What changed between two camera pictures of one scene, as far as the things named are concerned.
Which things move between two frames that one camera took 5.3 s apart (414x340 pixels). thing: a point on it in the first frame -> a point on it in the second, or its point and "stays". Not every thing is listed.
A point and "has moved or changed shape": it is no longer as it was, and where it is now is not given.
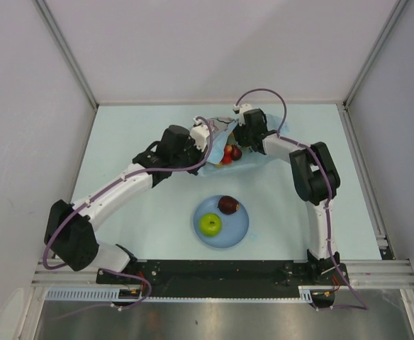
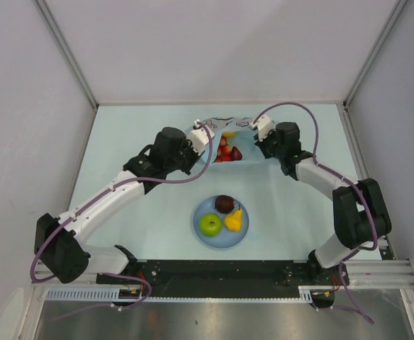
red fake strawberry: [236, 153] stays
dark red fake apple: [228, 205] has moved or changed shape
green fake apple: [210, 224] stays
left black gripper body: [191, 155] stays
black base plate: [221, 278] stays
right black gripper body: [243, 135] -> [269, 146]
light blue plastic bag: [222, 129] has moved or changed shape
